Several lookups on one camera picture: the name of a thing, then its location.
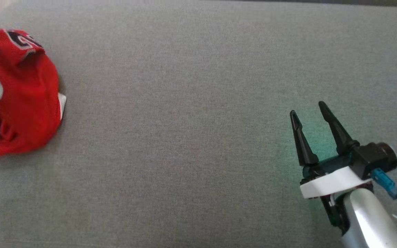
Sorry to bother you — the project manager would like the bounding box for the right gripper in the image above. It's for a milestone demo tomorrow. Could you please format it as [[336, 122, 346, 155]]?
[[290, 101, 373, 199]]

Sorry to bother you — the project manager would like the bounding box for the wide grey sofa ottoman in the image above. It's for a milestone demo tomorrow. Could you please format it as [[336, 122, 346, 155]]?
[[0, 0, 397, 248]]

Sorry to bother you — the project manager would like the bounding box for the red garment with white trim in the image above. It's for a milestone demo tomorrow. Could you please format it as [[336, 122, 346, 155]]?
[[0, 26, 67, 157]]

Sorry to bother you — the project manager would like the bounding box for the blue-plug black camera cable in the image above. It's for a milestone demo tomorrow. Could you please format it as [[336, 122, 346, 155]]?
[[371, 168, 397, 221]]

